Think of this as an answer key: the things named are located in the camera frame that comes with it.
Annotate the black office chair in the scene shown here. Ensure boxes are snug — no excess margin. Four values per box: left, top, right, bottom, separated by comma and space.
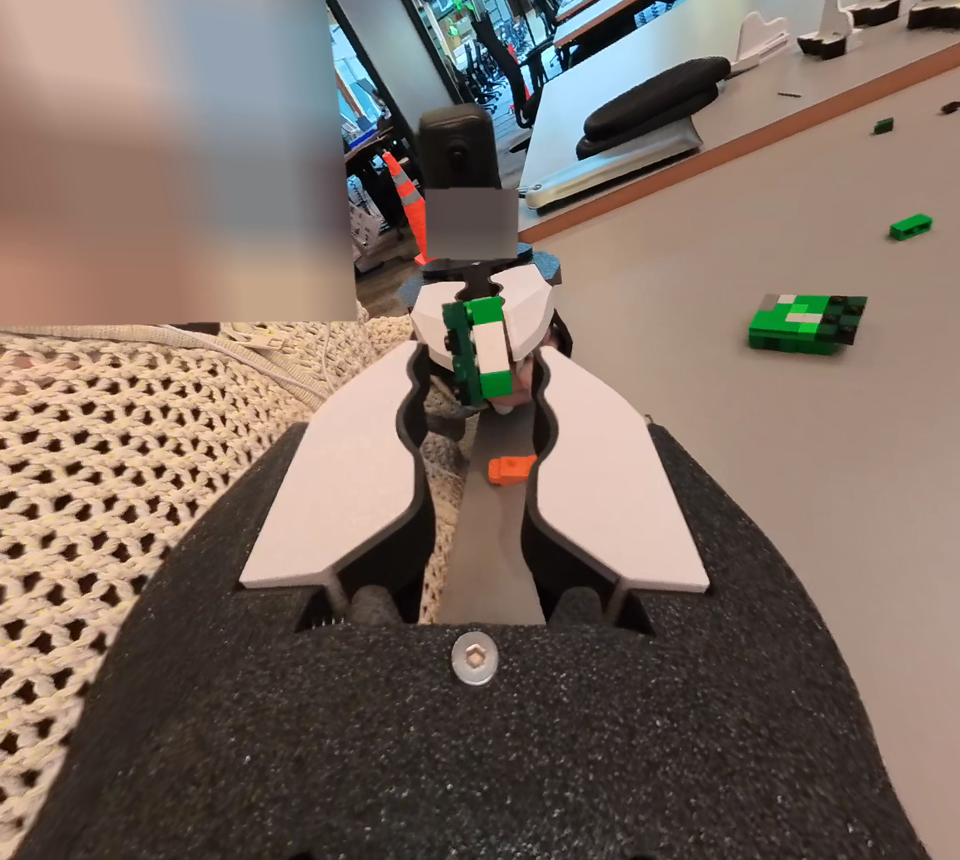
491, 20, 545, 130

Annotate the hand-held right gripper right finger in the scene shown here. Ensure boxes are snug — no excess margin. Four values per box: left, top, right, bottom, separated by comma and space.
521, 346, 712, 625

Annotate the black framed whiteboard easel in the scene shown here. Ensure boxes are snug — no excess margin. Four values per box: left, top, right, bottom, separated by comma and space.
313, 0, 470, 126

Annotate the person's left hand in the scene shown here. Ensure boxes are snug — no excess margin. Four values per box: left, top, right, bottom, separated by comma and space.
491, 357, 545, 415

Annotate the green lego block assembly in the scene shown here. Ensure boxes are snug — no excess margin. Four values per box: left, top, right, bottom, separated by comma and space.
442, 296, 515, 405

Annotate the flat green lego panel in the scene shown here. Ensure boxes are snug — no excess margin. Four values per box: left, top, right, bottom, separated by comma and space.
748, 293, 869, 356

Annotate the black padded cushion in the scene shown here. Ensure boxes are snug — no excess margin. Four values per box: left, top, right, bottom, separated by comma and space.
576, 56, 732, 160

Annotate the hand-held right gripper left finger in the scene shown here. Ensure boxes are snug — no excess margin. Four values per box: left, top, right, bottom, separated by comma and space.
238, 339, 438, 625

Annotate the silver flat tray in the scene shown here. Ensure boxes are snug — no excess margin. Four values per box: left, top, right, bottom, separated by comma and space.
523, 113, 705, 211

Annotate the white cardboard box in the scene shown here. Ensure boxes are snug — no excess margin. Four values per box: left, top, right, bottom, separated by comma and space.
348, 196, 406, 272

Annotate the orange traffic cone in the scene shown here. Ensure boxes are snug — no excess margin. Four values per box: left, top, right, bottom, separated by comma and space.
381, 151, 435, 267

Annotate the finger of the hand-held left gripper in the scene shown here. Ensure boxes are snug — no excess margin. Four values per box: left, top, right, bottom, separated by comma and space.
501, 266, 558, 360
411, 278, 470, 374

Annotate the white wedge part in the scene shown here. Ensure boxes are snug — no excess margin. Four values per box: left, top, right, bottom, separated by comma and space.
729, 12, 790, 72

